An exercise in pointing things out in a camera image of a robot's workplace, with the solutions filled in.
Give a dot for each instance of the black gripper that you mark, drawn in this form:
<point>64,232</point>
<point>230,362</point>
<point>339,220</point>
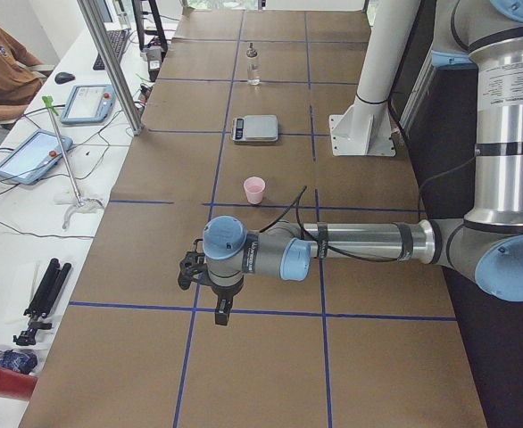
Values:
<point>224,291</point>

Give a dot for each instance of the pink paper cup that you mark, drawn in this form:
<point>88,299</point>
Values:
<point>254,188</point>

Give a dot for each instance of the clear glass sauce bottle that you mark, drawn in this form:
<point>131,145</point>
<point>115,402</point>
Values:
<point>253,72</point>

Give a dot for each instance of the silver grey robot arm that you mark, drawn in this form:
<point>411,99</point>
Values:
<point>486,245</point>

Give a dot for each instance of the silver digital kitchen scale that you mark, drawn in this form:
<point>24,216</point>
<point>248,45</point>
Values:
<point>255,129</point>

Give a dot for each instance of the black folded tripod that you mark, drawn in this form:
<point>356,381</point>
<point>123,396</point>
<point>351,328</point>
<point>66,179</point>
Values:
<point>43,301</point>

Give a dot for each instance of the blue plaid folded umbrella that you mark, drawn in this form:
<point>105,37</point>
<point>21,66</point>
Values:
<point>19,361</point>

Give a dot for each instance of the red cylinder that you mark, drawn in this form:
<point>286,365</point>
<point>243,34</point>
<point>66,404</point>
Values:
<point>14,385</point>

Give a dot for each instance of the near blue teach pendant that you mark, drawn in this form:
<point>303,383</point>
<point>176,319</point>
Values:
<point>32,158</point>

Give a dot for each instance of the blue teach pendant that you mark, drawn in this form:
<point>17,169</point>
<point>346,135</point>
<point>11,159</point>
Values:
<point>32,158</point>
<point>88,104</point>

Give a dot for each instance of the far blue teach pendant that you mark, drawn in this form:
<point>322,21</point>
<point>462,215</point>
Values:
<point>88,104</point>

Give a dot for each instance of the black power supply box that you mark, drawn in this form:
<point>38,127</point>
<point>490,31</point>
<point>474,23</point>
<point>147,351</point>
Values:
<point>153,58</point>

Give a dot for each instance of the metal rod green tip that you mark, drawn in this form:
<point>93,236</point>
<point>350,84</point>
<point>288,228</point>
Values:
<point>82,203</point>

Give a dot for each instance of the black computer mouse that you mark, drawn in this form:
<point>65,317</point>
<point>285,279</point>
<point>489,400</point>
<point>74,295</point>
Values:
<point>63,78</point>

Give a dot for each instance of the black keyboard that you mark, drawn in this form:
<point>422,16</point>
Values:
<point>118,39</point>

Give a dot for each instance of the person in brown shirt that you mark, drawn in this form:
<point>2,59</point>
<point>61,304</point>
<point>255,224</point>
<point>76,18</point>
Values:
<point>18,85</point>

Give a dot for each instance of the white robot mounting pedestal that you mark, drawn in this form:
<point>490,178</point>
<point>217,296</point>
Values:
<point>365,128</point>

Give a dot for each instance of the aluminium frame post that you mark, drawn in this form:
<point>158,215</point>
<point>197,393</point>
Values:
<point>96,27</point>

